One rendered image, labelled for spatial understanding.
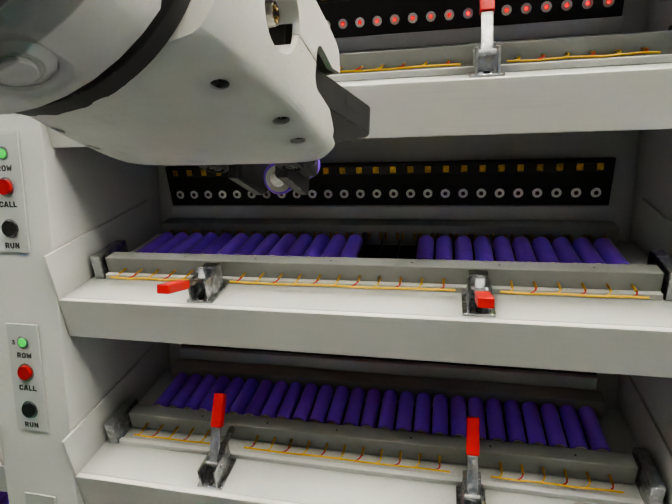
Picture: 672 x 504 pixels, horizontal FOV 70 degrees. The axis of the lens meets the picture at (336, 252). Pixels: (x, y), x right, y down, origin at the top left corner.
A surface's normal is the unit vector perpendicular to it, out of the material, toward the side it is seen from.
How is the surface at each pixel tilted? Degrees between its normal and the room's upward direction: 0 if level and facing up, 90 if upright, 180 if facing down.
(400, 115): 105
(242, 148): 168
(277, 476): 16
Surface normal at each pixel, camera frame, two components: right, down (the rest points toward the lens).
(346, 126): -0.04, 0.99
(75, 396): 0.98, 0.02
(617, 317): -0.07, -0.92
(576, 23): -0.21, 0.40
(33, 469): -0.22, 0.14
